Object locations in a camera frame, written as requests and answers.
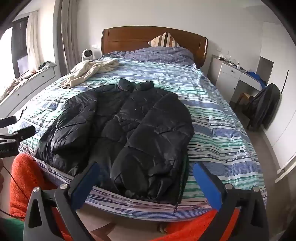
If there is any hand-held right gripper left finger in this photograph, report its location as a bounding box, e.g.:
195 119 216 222
23 162 100 241

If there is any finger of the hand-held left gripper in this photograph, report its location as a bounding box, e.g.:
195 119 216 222
12 126 36 141
0 117 17 128

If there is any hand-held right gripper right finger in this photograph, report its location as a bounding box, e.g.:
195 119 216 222
193 161 270 241

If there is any black puffer jacket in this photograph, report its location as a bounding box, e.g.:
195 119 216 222
33 78 195 206

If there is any orange fleece garment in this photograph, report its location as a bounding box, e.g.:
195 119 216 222
9 153 241 241

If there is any white window cabinet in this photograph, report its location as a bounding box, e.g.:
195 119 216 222
0 64 57 119

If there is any bed with striped sheet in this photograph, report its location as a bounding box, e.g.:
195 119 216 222
17 57 268 223

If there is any dark cloth on cabinet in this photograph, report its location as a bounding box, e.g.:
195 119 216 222
38 61 56 70

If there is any green sleeve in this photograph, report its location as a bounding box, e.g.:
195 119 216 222
0 218 26 241

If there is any white sheer curtain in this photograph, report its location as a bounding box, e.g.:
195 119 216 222
26 11 46 73

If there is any wooden chair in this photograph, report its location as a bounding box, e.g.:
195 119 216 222
236 92 253 110

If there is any cream blanket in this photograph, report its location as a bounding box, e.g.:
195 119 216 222
61 59 120 89

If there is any dark garment on chair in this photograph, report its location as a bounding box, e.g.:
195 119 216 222
245 83 282 130

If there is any small white fan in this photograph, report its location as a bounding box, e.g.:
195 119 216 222
81 49 93 62

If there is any white wardrobe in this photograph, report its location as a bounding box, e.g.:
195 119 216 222
260 21 296 183

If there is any grey curtain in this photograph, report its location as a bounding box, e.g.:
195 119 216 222
60 0 82 68

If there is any white desk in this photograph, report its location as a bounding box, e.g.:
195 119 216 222
209 54 269 104

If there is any blue plaid pillow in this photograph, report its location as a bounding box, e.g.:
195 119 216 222
102 46 197 65

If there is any wooden headboard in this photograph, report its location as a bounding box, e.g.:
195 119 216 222
101 27 208 69

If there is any brown striped pillow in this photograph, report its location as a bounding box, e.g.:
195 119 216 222
148 32 180 48

